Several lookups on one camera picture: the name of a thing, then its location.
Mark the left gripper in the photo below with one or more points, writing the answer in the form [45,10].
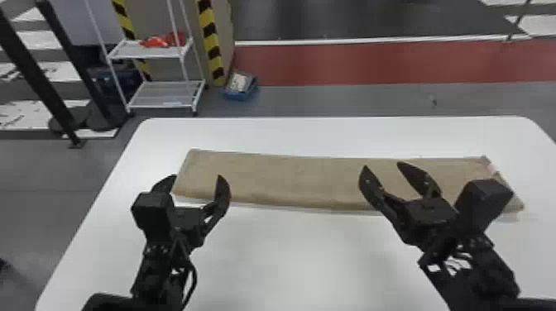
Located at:
[187,226]

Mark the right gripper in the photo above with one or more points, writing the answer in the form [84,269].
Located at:
[428,223]

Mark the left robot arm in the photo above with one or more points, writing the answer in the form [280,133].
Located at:
[157,278]

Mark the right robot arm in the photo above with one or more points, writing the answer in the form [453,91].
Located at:
[478,280]

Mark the beige towel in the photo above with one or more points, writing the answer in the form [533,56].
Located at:
[304,182]

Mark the blue basket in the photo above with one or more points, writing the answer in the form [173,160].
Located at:
[241,89]

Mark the red packet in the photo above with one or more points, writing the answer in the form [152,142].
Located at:
[156,41]

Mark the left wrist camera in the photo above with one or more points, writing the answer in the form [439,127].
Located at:
[152,213]

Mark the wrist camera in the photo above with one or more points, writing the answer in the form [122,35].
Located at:
[482,204]
[152,213]

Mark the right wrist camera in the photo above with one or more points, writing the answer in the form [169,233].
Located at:
[482,204]

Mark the yellow black striped post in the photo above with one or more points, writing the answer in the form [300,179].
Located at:
[211,43]
[129,30]

